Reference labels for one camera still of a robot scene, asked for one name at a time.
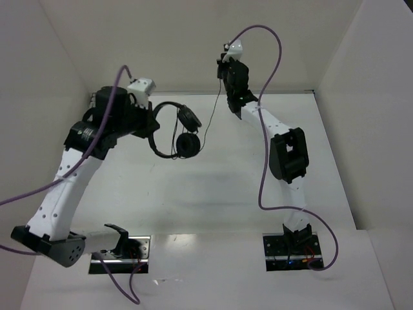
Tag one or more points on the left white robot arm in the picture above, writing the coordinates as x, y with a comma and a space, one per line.
48, 232

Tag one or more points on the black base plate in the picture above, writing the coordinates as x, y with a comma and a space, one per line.
278, 257
136, 255

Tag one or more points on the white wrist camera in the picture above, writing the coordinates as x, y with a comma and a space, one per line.
232, 51
142, 89

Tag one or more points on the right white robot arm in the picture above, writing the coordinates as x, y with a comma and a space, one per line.
286, 154

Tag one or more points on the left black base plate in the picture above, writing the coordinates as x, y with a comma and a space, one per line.
136, 255

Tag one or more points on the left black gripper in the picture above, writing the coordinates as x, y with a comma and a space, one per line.
150, 121

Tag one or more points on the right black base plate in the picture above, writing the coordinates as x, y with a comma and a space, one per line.
278, 257

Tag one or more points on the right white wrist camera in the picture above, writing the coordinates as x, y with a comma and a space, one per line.
232, 51

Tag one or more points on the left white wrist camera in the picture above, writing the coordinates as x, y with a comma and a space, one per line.
142, 89

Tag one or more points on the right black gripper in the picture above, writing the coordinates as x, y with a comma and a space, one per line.
221, 64

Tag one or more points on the black on-ear headphones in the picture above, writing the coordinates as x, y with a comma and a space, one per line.
187, 144

